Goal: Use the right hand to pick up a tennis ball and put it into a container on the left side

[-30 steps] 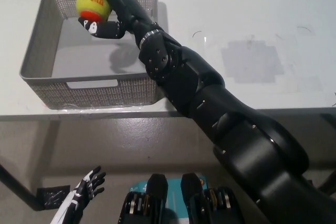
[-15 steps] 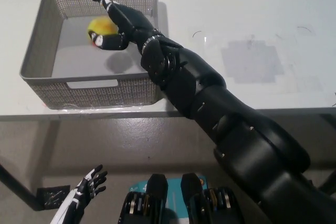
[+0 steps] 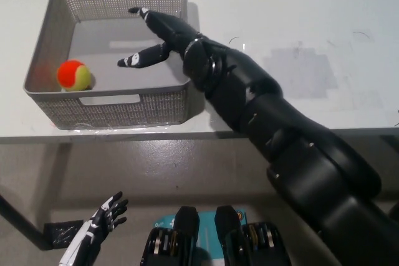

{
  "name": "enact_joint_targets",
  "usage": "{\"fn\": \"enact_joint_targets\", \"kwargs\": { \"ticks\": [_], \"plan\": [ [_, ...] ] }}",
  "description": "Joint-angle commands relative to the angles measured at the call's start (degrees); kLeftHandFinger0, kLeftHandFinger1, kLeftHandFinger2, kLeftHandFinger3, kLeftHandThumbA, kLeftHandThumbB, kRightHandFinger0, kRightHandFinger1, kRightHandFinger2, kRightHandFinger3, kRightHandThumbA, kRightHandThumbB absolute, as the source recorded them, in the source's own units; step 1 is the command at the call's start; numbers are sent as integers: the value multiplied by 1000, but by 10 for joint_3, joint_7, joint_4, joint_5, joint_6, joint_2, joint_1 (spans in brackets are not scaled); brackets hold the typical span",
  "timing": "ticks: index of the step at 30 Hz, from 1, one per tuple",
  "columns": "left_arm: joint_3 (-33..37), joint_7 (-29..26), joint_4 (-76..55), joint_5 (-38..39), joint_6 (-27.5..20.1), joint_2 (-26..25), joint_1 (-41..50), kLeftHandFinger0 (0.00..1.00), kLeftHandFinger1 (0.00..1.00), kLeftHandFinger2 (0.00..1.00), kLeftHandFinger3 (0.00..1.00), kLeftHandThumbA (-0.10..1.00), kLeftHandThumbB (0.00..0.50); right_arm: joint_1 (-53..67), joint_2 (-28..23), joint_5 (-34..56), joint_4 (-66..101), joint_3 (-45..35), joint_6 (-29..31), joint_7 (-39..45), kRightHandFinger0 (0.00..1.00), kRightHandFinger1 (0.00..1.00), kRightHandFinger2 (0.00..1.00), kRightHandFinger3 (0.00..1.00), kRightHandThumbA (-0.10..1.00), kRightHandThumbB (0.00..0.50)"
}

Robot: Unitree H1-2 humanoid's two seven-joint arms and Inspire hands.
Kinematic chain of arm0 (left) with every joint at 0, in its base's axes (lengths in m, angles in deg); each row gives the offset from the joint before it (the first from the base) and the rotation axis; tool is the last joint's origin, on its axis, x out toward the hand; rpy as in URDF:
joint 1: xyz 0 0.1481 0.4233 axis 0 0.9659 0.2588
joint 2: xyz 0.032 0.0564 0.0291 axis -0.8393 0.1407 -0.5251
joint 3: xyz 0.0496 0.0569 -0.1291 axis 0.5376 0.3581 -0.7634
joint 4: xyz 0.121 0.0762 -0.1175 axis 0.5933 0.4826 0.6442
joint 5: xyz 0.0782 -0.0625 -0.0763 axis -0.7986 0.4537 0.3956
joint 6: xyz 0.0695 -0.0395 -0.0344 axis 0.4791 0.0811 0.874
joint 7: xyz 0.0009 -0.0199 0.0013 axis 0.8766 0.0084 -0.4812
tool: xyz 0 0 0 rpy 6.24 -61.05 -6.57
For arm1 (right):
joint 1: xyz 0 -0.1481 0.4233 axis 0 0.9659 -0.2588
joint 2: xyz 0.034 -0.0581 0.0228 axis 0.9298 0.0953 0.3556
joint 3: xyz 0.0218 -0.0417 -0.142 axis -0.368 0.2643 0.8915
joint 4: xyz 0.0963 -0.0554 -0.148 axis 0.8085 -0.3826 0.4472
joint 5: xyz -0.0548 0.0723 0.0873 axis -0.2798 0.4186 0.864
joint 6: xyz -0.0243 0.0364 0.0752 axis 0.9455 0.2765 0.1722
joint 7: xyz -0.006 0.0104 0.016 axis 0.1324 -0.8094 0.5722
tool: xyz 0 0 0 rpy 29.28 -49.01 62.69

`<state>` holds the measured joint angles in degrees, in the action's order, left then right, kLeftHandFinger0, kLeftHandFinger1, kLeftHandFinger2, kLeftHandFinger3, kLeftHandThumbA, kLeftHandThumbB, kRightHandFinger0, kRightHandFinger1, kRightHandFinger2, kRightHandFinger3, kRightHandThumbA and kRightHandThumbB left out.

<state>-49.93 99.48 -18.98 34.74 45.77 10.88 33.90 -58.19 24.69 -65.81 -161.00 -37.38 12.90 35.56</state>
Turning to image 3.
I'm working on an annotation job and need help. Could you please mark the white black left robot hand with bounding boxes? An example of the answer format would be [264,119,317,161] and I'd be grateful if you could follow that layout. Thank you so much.
[58,191,130,266]

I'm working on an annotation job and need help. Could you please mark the grey perforated plastic basket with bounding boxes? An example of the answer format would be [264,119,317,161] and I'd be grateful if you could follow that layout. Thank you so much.
[23,0,192,130]

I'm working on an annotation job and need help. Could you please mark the yellow orange tennis ball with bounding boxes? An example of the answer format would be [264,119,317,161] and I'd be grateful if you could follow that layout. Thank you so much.
[57,59,93,92]

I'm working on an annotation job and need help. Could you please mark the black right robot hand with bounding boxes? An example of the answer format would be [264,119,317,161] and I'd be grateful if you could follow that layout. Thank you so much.
[117,6,204,69]

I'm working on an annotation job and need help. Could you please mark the black metal table leg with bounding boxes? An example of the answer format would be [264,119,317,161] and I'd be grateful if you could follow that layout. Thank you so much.
[386,199,399,221]
[0,191,62,251]

